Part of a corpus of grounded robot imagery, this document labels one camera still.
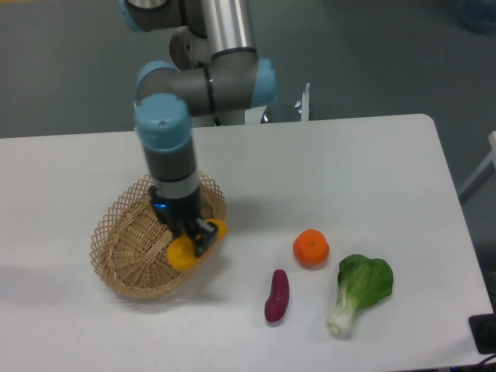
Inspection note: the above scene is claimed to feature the orange toy tangerine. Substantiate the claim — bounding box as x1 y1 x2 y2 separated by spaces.
293 229 330 267

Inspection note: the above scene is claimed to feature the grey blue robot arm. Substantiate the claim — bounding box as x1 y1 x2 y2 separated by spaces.
119 1 278 257

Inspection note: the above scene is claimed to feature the green toy bok choy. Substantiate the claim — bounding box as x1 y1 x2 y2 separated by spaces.
325 254 394 337

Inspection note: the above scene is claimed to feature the purple toy sweet potato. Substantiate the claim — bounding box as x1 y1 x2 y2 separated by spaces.
264 269 290 323

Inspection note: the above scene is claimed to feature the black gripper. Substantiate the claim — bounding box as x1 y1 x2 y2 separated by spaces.
149 185 219 258

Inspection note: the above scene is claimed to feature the yellow toy mango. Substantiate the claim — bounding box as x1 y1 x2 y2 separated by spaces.
166 219 229 271

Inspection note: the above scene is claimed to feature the woven wicker basket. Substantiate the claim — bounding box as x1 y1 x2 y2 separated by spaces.
90 175 215 298

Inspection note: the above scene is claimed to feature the black device at table edge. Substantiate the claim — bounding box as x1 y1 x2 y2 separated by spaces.
468 313 495 355

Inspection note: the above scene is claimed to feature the white furniture leg right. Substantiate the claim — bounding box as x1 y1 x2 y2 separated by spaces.
457 131 495 205

